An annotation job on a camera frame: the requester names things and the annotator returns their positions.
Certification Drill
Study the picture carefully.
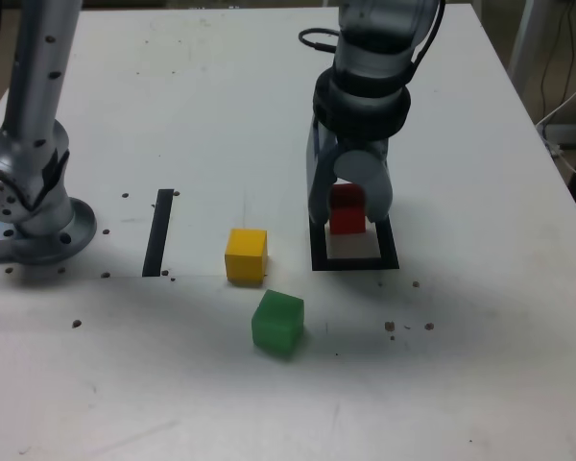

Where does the white cable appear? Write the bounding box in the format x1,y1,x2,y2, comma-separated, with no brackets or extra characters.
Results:
535,70,576,180

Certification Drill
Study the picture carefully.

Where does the thin black cable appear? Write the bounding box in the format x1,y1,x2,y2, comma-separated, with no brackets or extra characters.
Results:
539,0,576,121

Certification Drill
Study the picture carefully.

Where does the green cube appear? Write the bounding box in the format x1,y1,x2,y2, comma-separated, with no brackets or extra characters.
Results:
251,289,305,361

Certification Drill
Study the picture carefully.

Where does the black tape strip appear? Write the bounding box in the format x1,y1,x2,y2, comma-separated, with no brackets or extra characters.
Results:
142,188,175,279

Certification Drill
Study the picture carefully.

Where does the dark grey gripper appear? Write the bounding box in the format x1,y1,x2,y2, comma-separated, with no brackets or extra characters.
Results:
305,114,396,227

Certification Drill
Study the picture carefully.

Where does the black tape square outline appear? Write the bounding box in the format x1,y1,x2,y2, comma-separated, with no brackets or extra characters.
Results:
309,215,400,272

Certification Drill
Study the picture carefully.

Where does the red cube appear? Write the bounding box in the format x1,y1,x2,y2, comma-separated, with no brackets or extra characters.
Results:
328,182,367,235

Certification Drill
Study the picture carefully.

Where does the yellow cube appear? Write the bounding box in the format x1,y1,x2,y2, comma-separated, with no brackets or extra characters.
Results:
225,228,269,287

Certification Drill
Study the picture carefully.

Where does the white table leg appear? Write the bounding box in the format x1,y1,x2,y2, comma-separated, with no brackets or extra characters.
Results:
507,0,549,93

